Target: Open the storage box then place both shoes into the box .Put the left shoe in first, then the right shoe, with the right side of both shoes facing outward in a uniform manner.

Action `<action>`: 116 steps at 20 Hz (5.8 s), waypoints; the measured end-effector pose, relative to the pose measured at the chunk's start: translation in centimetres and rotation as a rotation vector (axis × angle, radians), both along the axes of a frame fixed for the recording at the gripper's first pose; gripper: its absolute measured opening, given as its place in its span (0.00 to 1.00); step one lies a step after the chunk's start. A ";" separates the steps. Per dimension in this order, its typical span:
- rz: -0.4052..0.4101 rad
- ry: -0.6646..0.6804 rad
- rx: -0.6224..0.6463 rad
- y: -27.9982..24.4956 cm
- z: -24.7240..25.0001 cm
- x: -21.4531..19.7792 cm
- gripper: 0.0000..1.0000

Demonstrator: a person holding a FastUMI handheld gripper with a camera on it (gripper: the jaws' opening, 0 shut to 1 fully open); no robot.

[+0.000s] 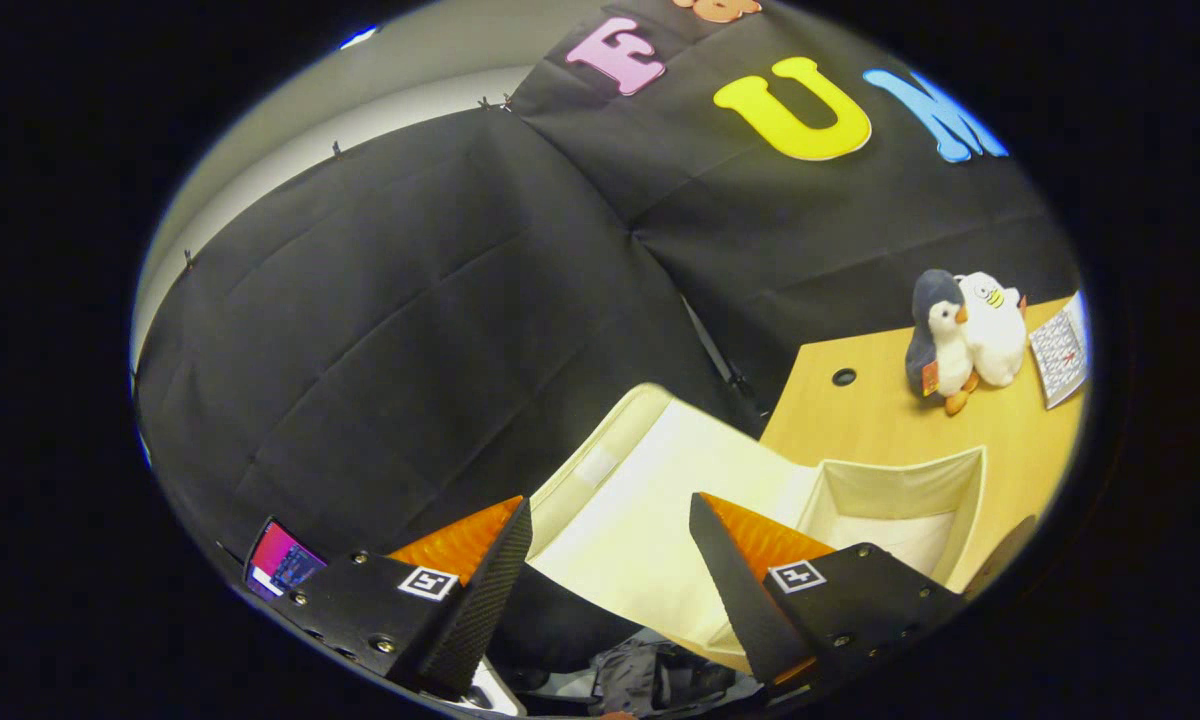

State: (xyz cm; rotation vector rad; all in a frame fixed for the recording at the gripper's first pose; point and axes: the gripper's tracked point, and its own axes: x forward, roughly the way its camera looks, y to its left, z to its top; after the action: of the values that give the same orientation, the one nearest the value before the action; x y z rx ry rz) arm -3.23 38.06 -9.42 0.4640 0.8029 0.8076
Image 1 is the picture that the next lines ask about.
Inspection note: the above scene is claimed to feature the black backdrop cloth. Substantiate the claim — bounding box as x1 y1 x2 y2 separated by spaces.
135 0 1081 601

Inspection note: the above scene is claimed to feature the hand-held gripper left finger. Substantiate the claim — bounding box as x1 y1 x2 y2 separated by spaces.
263 495 534 701

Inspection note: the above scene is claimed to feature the white duck plush toy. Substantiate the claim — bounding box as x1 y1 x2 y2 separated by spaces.
955 272 1029 389

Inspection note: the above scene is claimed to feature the cream fabric storage box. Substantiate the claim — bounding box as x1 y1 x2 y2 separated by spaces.
525 383 988 676

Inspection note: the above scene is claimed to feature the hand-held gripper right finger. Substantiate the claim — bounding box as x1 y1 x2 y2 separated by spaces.
688 492 964 699

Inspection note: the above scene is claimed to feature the grey penguin plush toy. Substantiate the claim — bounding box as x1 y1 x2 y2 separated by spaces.
905 269 981 416

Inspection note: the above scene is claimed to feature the dark bag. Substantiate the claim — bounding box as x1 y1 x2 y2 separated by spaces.
590 640 741 716

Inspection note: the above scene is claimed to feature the patterned cover book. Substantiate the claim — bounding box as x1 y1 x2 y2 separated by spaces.
1028 292 1091 410

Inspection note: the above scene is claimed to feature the laptop with pink screen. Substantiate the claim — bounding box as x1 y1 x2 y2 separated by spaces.
245 518 328 599

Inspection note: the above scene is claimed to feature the brown slipper shoe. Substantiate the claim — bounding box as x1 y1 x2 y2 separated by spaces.
963 515 1038 601

